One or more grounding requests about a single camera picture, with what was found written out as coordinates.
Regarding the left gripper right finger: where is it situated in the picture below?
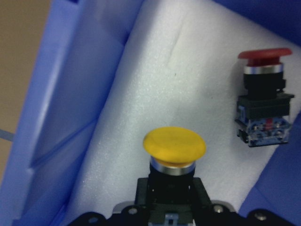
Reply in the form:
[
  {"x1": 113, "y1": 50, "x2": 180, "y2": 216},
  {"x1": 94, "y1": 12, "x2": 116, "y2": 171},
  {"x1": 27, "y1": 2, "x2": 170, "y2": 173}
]
[{"x1": 190, "y1": 178, "x2": 293, "y2": 226}]

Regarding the yellow mushroom push button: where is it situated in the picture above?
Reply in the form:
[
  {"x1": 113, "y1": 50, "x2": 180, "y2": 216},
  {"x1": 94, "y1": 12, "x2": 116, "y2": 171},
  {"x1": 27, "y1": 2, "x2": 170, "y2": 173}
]
[{"x1": 143, "y1": 127, "x2": 206, "y2": 226}]

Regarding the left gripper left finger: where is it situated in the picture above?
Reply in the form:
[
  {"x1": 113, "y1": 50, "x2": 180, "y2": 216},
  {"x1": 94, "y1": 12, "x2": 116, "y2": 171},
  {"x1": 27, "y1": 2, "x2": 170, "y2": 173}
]
[{"x1": 68, "y1": 178, "x2": 150, "y2": 226}]

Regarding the red mushroom push button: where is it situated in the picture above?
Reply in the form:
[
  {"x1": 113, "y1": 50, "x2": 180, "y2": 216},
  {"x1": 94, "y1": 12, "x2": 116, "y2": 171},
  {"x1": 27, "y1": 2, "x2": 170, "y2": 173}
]
[{"x1": 235, "y1": 48, "x2": 294, "y2": 147}]

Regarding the blue source bin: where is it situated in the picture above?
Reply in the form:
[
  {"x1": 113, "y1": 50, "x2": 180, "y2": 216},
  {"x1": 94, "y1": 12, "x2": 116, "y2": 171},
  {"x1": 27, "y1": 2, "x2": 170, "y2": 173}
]
[{"x1": 0, "y1": 0, "x2": 301, "y2": 226}]

